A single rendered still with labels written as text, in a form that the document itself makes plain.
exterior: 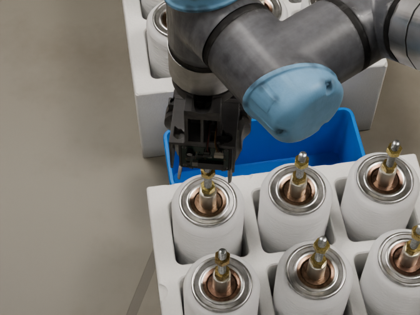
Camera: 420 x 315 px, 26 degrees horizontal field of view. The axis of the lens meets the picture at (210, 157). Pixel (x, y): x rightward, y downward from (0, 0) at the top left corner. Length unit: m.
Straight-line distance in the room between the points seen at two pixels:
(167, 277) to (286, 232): 0.17
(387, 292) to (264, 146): 0.41
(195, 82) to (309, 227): 0.37
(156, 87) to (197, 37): 0.57
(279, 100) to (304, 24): 0.08
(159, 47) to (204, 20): 0.56
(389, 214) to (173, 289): 0.30
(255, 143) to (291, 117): 0.71
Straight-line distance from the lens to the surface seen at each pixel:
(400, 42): 0.79
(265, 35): 0.78
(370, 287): 1.19
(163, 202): 1.27
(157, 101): 1.39
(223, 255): 1.05
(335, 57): 0.79
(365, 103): 1.50
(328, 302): 1.13
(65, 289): 1.42
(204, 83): 0.88
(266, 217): 1.20
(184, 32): 0.82
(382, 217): 1.22
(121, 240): 1.45
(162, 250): 1.23
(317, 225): 1.20
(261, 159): 1.50
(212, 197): 1.16
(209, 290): 1.13
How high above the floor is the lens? 1.28
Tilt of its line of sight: 58 degrees down
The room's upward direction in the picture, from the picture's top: straight up
